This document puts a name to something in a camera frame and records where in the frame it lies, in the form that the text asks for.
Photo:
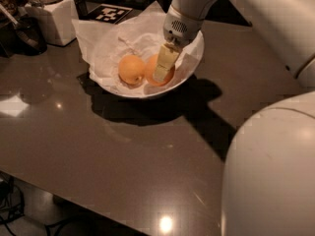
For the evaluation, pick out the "white rounded gripper body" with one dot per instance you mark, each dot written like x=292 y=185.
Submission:
x=179 y=30

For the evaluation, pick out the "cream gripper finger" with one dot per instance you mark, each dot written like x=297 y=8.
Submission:
x=166 y=59

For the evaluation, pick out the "orange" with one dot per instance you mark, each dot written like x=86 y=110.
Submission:
x=131 y=69
x=149 y=71

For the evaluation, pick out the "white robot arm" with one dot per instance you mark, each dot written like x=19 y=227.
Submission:
x=268 y=186

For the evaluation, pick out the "white bowl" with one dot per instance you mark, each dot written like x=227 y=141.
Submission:
x=193 y=53

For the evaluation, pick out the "white crumpled paper liner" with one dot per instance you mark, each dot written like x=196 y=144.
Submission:
x=108 y=46

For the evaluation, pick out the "black white marker card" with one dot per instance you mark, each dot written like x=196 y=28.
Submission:
x=109 y=13

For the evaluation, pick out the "white square jar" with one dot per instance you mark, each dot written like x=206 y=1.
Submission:
x=55 y=19

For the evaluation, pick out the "black round pan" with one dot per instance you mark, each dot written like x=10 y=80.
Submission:
x=27 y=34

